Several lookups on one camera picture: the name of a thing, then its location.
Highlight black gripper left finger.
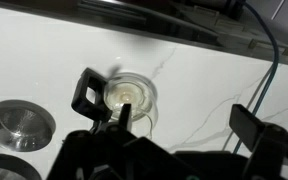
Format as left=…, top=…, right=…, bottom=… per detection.
left=46, top=103, right=202, bottom=180

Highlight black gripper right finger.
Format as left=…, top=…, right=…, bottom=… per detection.
left=229, top=103, right=288, bottom=180

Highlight clear glass cup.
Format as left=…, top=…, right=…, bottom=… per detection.
left=71, top=67, right=159, bottom=140

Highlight round metal strainer cup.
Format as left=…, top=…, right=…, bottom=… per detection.
left=0, top=99, right=57, bottom=153
left=0, top=153, right=42, bottom=180

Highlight grey power strip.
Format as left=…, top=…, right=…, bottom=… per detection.
left=179, top=4, right=288, bottom=58

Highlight grey cable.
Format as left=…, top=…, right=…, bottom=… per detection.
left=221, top=63, right=274, bottom=151

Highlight blue cable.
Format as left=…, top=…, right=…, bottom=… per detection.
left=233, top=2, right=281, bottom=155

